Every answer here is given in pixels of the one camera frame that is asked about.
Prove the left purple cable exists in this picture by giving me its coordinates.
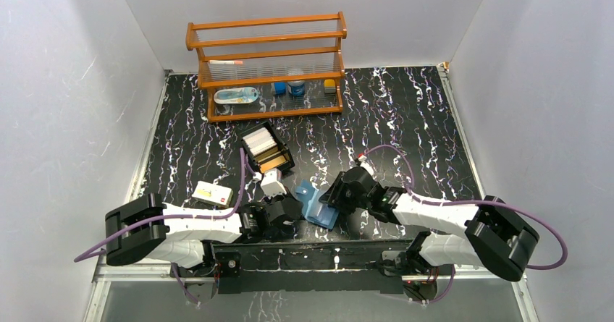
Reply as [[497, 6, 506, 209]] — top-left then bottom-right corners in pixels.
[[74, 147, 260, 306]]

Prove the blue lidded jar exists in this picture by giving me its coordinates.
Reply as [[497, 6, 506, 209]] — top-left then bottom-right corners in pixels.
[[286, 68, 306, 96]]

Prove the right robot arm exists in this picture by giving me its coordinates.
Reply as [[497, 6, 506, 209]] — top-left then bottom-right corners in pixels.
[[319, 166, 539, 281]]

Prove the white and orange tube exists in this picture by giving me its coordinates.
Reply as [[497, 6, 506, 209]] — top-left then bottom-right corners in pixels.
[[207, 60, 243, 66]]

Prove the small blue box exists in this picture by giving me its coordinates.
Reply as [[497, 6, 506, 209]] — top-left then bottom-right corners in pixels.
[[271, 82, 287, 96]]

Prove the yellow and grey sponge block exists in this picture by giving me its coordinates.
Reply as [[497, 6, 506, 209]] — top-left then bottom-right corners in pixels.
[[324, 79, 337, 94]]

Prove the toothbrush blister pack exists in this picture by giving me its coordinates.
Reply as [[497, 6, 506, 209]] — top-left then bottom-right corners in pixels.
[[214, 87, 260, 105]]

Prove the blue card holder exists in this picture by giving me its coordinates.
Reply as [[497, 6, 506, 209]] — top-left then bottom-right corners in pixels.
[[295, 180, 340, 230]]

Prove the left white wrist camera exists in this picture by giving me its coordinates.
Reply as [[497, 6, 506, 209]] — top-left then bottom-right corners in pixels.
[[260, 168, 287, 198]]

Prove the small white and yellow box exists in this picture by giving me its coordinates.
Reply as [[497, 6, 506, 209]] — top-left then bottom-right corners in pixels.
[[191, 181, 233, 208]]

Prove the orange wooden wire shelf rack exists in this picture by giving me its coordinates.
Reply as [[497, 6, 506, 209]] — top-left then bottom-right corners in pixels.
[[185, 12, 348, 122]]

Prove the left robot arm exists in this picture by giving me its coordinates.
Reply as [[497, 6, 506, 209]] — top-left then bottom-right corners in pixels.
[[105, 193, 303, 276]]

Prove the white card stack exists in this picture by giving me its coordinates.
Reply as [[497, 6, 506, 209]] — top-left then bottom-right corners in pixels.
[[242, 127, 277, 156]]

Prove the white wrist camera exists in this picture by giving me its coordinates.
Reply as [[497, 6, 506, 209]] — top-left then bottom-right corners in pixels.
[[356, 153, 375, 176], [260, 168, 287, 198]]

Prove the purple cable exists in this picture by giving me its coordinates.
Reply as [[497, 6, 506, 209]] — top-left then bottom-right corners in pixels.
[[74, 147, 260, 306], [362, 144, 569, 306]]

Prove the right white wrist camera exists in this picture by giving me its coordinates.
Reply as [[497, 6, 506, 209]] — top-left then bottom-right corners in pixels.
[[356, 153, 375, 176]]

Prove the black card tray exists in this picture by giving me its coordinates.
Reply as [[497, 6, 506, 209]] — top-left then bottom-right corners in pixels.
[[240, 121, 295, 174]]

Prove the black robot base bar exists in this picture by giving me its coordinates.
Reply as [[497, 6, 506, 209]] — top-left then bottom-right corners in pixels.
[[213, 240, 439, 300]]

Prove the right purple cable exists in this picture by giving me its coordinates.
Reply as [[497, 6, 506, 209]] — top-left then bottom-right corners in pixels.
[[362, 144, 569, 306]]

